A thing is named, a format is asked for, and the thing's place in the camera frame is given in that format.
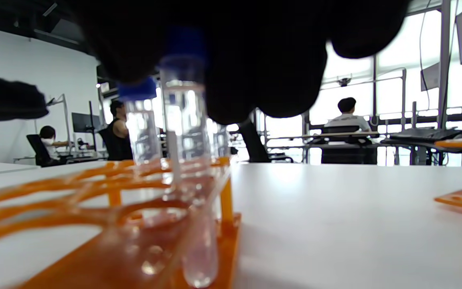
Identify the black desk with keyboard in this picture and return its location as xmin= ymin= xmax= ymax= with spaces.
xmin=380 ymin=127 xmax=462 ymax=167

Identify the clear test tube blue cap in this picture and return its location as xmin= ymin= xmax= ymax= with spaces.
xmin=118 ymin=77 xmax=163 ymax=209
xmin=160 ymin=28 xmax=220 ymax=289

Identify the black office chair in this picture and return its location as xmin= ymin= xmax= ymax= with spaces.
xmin=238 ymin=120 xmax=294 ymax=163
xmin=320 ymin=126 xmax=378 ymax=165
xmin=26 ymin=134 xmax=57 ymax=167

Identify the person's right hand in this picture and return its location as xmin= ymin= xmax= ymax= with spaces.
xmin=0 ymin=0 xmax=412 ymax=126

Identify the orange test tube rack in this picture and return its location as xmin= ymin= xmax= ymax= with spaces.
xmin=434 ymin=138 xmax=462 ymax=219
xmin=0 ymin=157 xmax=243 ymax=289

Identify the small grey monitor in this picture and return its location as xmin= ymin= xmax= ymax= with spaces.
xmin=420 ymin=62 xmax=441 ymax=92

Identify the grey metal post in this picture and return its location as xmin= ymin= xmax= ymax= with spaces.
xmin=437 ymin=0 xmax=453 ymax=130

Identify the black computer monitor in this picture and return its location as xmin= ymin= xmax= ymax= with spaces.
xmin=71 ymin=112 xmax=101 ymax=134

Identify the wooden top desk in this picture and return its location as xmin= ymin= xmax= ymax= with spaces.
xmin=266 ymin=131 xmax=381 ymax=164

